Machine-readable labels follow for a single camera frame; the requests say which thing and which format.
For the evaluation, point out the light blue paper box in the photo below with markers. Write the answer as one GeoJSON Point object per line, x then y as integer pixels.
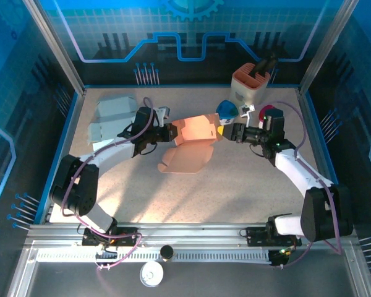
{"type": "Point", "coordinates": [111, 108]}

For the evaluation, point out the white round lid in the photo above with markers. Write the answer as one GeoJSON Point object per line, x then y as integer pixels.
{"type": "Point", "coordinates": [151, 273]}

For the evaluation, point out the white cup with blue lid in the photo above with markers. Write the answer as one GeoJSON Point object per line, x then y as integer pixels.
{"type": "Point", "coordinates": [226, 109]}

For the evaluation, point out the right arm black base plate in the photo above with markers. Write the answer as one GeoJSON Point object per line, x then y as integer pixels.
{"type": "Point", "coordinates": [256, 236]}

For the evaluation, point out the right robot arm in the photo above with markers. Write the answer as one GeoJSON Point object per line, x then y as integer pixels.
{"type": "Point", "coordinates": [296, 173]}

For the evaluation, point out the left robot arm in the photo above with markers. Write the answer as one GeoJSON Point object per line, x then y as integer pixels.
{"type": "Point", "coordinates": [111, 154]}

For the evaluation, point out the aluminium frame post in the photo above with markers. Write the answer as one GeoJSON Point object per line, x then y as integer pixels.
{"type": "Point", "coordinates": [324, 46]}
{"type": "Point", "coordinates": [55, 46]}

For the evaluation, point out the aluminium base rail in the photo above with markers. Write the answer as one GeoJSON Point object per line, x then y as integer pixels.
{"type": "Point", "coordinates": [188, 235]}

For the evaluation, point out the white cup with pink lid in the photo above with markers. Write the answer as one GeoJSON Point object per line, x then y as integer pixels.
{"type": "Point", "coordinates": [267, 107]}

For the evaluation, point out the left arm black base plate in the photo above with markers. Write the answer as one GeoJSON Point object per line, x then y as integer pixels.
{"type": "Point", "coordinates": [126, 235]}

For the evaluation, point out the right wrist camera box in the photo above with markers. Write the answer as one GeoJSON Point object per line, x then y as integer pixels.
{"type": "Point", "coordinates": [245, 109]}

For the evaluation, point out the small circuit board with LEDs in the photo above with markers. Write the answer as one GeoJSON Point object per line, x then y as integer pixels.
{"type": "Point", "coordinates": [281, 252]}

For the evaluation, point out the beige knife block orange top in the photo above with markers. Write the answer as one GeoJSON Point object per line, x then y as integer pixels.
{"type": "Point", "coordinates": [250, 89]}

